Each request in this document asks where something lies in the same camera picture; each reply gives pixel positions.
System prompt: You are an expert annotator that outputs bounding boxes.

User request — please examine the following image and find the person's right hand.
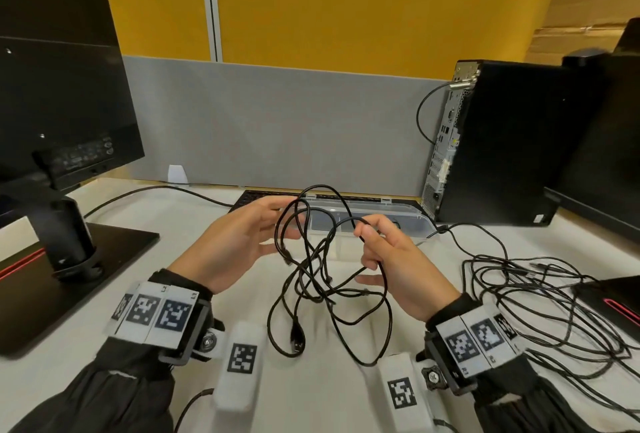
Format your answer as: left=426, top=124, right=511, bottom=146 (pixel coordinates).
left=353, top=213, right=461, bottom=324

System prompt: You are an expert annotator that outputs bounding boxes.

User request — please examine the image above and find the person's left hand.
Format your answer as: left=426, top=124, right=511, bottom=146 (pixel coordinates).
left=167, top=195, right=306, bottom=296

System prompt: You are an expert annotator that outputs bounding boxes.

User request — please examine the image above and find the clear plastic compartment box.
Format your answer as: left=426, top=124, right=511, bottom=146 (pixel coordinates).
left=299, top=195, right=439, bottom=261

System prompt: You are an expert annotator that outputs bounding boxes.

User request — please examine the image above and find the long black braided cable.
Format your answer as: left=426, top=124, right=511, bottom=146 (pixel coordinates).
left=435, top=221, right=640, bottom=421

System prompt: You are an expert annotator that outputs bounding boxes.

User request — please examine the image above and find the tangle of black cables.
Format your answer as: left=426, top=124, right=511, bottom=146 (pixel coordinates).
left=266, top=183, right=396, bottom=368

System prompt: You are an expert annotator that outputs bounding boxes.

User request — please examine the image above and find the person's left forearm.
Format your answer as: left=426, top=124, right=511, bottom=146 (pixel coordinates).
left=9, top=269, right=226, bottom=433

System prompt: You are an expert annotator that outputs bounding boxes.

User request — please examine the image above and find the person's right forearm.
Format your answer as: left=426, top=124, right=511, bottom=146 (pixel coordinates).
left=425, top=292, right=640, bottom=433

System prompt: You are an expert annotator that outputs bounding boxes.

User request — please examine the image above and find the black keyboard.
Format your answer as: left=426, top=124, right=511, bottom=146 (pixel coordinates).
left=229, top=189, right=396, bottom=213

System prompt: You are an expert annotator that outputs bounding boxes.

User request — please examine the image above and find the right wrist marker band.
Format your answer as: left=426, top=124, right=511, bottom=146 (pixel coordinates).
left=435, top=305, right=523, bottom=378

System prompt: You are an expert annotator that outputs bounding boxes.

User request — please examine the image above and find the wrist marker band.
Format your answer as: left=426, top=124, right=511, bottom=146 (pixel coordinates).
left=435, top=305, right=523, bottom=378
left=105, top=281, right=201, bottom=351

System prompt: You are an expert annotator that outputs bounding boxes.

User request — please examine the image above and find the left wrist marker band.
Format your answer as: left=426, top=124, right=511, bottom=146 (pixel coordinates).
left=105, top=281, right=201, bottom=351

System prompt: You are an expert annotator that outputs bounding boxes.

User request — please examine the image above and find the grey desk partition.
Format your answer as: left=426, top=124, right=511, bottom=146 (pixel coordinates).
left=122, top=55, right=451, bottom=197

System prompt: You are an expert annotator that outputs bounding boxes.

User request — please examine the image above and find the black desktop computer tower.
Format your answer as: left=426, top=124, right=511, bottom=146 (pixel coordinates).
left=421, top=59, right=609, bottom=228

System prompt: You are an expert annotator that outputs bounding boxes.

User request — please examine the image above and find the black monitor with square stand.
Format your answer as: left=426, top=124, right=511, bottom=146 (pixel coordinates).
left=0, top=0, right=161, bottom=358

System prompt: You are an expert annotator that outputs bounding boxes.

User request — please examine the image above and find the wide black monitor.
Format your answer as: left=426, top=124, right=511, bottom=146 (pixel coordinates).
left=545, top=17, right=640, bottom=244

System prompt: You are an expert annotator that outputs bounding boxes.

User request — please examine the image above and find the yellow partition panel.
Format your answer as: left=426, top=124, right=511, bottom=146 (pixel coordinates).
left=0, top=0, right=571, bottom=81

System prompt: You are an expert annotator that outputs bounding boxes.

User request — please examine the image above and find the grey webcam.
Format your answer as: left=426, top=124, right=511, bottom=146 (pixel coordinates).
left=562, top=47, right=611, bottom=68

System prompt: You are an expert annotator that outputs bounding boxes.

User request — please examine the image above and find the black desk power cable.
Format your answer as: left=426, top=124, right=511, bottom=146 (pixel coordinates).
left=83, top=185, right=235, bottom=221

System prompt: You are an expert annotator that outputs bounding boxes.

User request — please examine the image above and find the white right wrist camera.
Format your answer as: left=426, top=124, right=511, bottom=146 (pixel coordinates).
left=379, top=353, right=436, bottom=433

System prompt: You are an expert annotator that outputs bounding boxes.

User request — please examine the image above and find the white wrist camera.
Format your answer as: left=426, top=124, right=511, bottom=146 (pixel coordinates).
left=213, top=321, right=266, bottom=414
left=379, top=353, right=436, bottom=433

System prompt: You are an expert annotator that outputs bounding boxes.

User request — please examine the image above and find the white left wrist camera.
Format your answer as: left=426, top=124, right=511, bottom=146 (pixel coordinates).
left=213, top=321, right=266, bottom=414

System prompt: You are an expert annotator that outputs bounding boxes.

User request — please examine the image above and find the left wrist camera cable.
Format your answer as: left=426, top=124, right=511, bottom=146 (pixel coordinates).
left=172, top=388, right=215, bottom=433

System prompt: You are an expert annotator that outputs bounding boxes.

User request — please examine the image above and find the thin lock cable silver plug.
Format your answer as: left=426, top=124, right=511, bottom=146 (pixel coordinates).
left=415, top=76, right=480, bottom=146

